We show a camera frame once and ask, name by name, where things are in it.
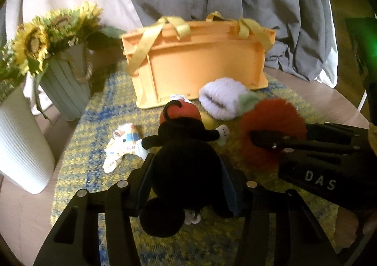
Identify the white fluffy sock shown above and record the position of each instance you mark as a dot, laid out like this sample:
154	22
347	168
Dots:
219	98

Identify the white ribbed vase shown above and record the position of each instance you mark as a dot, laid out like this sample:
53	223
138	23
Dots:
20	142

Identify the patterned small cloth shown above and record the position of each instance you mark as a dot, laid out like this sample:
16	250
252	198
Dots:
122	144

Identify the yellow and blue woven mat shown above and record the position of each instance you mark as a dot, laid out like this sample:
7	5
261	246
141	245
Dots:
88	142

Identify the red fluffy plush ball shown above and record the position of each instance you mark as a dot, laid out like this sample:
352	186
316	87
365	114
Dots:
268	120

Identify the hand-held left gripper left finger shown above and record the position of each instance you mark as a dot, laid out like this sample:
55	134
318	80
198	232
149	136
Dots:
143	185

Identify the artificial sunflower bouquet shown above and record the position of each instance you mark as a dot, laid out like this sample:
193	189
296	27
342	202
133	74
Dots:
35	39

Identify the green ribbed flower pot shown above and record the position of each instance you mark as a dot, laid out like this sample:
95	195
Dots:
66	86

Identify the black mouse plush toy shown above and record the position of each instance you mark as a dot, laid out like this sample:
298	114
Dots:
179	154

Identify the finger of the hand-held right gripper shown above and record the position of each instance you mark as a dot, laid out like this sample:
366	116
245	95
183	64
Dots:
332	130
266	139

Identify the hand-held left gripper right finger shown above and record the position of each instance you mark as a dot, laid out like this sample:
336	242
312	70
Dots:
229	188

